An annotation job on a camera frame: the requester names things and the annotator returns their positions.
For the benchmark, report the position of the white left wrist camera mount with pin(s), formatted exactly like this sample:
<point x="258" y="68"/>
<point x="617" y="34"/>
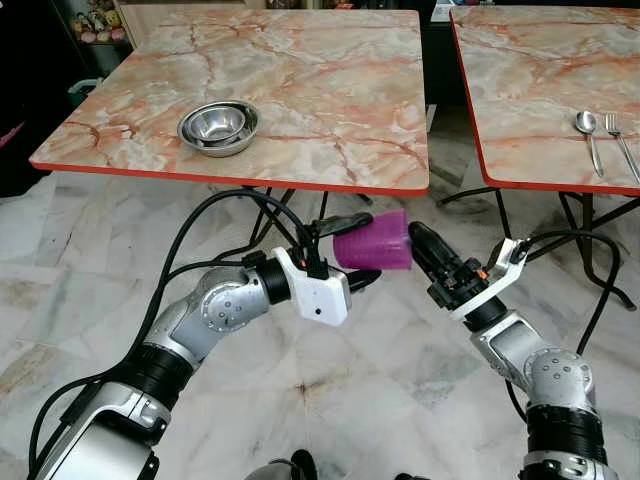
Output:
<point x="315" y="295"/>

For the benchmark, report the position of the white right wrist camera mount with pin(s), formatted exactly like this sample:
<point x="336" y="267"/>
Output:
<point x="500" y="275"/>

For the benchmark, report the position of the pink item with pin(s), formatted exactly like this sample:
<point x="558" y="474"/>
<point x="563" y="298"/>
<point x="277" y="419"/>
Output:
<point x="10" y="135"/>

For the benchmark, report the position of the small steel bowl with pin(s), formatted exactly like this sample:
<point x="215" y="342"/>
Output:
<point x="212" y="122"/>

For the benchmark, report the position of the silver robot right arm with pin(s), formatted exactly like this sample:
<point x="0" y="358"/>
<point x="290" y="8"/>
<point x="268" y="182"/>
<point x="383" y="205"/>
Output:
<point x="545" y="375"/>

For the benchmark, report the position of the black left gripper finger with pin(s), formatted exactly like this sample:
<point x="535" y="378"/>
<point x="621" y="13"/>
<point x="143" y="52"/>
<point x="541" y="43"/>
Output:
<point x="345" y="225"/>
<point x="365" y="280"/>

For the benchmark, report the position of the steel spoon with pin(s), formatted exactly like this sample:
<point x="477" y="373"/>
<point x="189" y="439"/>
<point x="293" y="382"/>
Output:
<point x="585" y="122"/>

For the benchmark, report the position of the black robot left foot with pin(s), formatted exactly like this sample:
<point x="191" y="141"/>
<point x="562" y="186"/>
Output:
<point x="303" y="468"/>

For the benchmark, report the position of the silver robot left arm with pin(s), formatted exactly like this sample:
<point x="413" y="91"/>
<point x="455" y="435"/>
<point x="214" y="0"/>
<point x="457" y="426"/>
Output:
<point x="215" y="305"/>

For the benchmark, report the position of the steel fork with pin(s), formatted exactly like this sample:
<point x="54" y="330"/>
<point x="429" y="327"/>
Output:
<point x="613" y="125"/>

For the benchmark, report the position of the display cabinet with figurines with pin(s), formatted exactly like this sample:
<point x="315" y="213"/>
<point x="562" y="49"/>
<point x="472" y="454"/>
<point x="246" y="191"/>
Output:
<point x="100" y="25"/>

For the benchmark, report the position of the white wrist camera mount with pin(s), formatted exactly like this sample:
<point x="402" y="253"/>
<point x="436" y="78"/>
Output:
<point x="500" y="275"/>
<point x="315" y="295"/>

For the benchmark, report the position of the marble pattern folding table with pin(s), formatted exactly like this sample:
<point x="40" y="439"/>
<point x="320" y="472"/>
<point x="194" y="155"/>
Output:
<point x="540" y="70"/>
<point x="320" y="90"/>

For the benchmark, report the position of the black robot right foot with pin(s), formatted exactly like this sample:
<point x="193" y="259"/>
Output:
<point x="412" y="477"/>

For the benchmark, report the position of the black robot foot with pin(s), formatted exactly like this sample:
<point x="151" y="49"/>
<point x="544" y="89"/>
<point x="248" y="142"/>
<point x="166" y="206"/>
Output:
<point x="303" y="468"/>
<point x="412" y="477"/>

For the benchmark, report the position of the purple plastic cup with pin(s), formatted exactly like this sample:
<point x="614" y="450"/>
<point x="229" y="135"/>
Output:
<point x="380" y="245"/>

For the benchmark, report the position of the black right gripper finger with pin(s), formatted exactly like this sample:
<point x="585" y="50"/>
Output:
<point x="442" y="252"/>
<point x="428" y="262"/>

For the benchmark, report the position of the large steel bowl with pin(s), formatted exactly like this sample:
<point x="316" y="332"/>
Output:
<point x="225" y="148"/>

